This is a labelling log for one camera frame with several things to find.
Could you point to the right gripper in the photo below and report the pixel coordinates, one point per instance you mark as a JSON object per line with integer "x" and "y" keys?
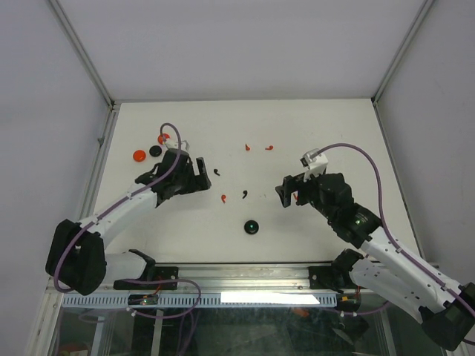
{"x": 294, "y": 183}

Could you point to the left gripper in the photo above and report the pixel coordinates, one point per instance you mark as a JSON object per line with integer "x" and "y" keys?
{"x": 198, "y": 182}

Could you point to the black case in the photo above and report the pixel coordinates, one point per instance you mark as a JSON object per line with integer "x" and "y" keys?
{"x": 155, "y": 150}
{"x": 251, "y": 227}

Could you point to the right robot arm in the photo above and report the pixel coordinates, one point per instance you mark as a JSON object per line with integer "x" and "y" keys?
{"x": 442, "y": 306}

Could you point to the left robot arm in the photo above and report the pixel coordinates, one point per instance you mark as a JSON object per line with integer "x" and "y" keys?
{"x": 77, "y": 260}

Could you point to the red case upper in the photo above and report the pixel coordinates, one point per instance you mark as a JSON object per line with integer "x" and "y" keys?
{"x": 161, "y": 139}

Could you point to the red case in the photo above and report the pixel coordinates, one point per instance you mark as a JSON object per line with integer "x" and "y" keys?
{"x": 161, "y": 139}
{"x": 139, "y": 156}

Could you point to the red case lower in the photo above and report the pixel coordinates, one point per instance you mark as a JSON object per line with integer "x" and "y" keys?
{"x": 139, "y": 156}

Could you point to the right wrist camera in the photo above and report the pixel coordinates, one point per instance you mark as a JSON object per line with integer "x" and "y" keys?
{"x": 315, "y": 164}

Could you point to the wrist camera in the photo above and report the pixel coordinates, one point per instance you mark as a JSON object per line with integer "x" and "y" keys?
{"x": 315, "y": 164}
{"x": 183, "y": 145}

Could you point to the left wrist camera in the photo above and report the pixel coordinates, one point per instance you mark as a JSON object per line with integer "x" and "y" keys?
{"x": 183, "y": 145}

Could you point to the aluminium mounting rail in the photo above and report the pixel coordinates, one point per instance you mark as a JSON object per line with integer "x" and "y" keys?
{"x": 217, "y": 277}

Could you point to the slotted cable duct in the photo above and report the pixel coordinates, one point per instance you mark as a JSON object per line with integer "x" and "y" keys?
{"x": 226, "y": 299}

